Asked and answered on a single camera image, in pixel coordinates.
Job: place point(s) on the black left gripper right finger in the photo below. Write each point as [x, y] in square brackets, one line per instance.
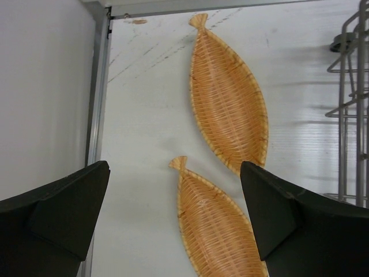
[302, 233]

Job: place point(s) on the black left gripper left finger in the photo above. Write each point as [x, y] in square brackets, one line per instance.
[47, 231]

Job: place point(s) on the small woven fish-shaped tray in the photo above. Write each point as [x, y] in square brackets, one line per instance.
[217, 236]

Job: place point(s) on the large woven fish-shaped tray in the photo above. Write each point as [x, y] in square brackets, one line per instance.
[227, 102]

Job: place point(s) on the grey wire dish rack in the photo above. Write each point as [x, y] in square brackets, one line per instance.
[352, 110]

